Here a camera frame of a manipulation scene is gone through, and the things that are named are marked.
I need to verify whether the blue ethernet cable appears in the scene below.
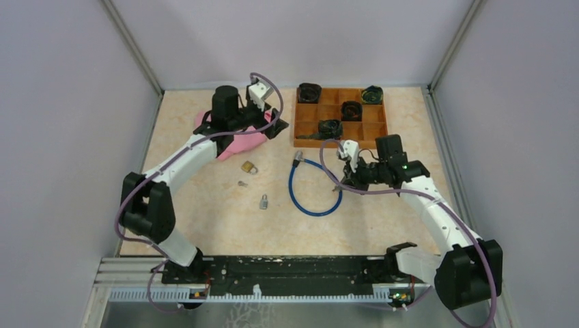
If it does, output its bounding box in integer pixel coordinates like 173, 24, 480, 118
288, 152, 345, 217

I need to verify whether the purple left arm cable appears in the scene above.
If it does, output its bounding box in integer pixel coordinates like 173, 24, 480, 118
113, 72, 285, 314

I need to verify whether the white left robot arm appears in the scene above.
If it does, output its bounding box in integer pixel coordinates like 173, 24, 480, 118
115, 79, 287, 283

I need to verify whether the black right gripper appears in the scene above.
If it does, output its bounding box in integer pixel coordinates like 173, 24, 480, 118
338, 153, 387, 195

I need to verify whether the grey combination lock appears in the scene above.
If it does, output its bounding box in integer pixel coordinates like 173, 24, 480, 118
259, 194, 268, 210

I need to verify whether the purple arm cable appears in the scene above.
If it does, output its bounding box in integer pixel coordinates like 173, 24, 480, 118
113, 72, 285, 314
319, 139, 498, 328

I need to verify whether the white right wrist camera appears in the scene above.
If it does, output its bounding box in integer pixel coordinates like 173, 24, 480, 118
337, 139, 360, 163

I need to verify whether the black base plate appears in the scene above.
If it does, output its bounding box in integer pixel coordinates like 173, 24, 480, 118
161, 254, 420, 304

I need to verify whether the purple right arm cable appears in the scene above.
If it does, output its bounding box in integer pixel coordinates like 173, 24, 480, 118
319, 139, 498, 328

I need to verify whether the brass padlock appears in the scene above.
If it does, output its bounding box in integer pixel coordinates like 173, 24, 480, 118
240, 161, 259, 175

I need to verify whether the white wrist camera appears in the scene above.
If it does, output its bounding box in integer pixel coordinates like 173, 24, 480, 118
337, 139, 360, 163
246, 81, 274, 112

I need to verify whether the grey slotted cable duct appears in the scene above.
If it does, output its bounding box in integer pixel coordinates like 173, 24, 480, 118
109, 284, 412, 304

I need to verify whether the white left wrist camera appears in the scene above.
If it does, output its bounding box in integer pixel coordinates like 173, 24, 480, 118
246, 81, 274, 112

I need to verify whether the pink cloth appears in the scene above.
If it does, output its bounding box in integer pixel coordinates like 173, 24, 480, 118
194, 111, 268, 161

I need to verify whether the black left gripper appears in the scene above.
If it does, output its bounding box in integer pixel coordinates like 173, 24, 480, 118
229, 94, 288, 139

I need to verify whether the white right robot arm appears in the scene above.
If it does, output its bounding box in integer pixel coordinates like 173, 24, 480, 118
337, 135, 503, 310

